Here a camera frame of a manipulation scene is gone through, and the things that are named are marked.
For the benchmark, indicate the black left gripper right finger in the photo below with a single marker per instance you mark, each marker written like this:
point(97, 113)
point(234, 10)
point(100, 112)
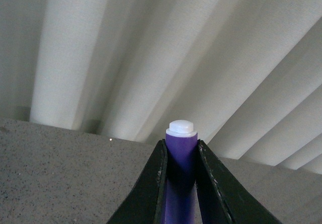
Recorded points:
point(222, 198)

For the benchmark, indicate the purple highlighter pen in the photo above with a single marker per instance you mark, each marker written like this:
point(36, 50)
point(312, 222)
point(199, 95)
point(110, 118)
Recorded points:
point(181, 142)

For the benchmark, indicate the white pleated curtain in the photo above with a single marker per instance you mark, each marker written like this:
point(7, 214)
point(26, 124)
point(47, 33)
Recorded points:
point(247, 73)

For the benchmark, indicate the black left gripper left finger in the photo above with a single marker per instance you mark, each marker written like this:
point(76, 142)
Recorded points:
point(145, 202)

